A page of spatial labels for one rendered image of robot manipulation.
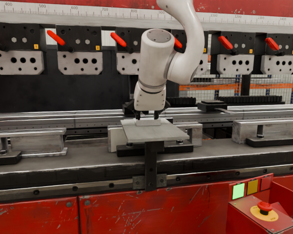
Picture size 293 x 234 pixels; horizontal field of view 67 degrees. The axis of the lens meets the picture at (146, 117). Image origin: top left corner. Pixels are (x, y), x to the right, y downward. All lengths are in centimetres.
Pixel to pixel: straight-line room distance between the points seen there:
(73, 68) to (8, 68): 21
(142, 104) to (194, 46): 25
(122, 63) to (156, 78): 24
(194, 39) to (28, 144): 68
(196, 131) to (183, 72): 42
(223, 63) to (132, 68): 36
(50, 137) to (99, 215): 33
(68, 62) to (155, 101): 33
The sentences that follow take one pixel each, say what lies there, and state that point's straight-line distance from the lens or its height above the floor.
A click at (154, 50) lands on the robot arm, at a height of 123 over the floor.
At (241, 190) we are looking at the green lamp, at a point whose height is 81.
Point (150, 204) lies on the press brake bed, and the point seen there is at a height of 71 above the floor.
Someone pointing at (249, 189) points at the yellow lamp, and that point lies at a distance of 83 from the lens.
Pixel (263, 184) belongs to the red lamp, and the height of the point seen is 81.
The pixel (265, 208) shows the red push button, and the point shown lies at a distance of 75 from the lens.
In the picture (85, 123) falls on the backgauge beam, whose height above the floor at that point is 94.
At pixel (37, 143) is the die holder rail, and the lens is 91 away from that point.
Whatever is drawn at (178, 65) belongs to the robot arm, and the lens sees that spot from 57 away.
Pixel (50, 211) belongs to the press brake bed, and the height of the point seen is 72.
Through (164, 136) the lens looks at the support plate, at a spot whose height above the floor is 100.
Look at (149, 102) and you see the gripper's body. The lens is 70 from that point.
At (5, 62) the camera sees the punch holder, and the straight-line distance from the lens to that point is 88.
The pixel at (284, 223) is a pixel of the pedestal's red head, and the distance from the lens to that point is 76.
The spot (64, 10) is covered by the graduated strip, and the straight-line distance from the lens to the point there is 85.
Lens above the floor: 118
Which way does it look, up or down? 11 degrees down
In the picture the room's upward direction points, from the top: straight up
